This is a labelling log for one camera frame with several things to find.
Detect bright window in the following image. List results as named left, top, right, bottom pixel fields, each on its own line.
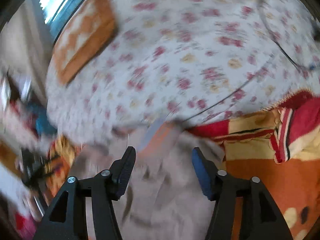
left=35, top=0, right=100, bottom=32

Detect red orange cream printed blanket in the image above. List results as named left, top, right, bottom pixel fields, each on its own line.
left=45, top=87, right=320, bottom=240

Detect blue cloth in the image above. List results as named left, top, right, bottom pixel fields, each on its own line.
left=34, top=102, right=58, bottom=137

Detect beige pants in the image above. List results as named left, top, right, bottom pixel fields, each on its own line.
left=72, top=122, right=225, bottom=240

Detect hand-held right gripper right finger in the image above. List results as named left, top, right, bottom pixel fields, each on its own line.
left=192, top=147, right=293, bottom=240

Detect pale curtain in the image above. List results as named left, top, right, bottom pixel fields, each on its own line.
left=0, top=0, right=53, bottom=100

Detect orange patterned cushion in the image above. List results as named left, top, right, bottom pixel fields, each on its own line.
left=52, top=0, right=118, bottom=85

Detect dark blurred object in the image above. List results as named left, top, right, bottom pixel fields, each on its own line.
left=20, top=149, right=52, bottom=189

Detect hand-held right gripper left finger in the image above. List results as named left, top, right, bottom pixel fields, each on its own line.
left=32, top=146, right=137, bottom=240

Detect floral bed sheet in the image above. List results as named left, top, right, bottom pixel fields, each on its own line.
left=46, top=0, right=320, bottom=145

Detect thin black cable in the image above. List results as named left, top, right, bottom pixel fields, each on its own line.
left=164, top=84, right=252, bottom=118
left=259, top=11, right=310, bottom=69

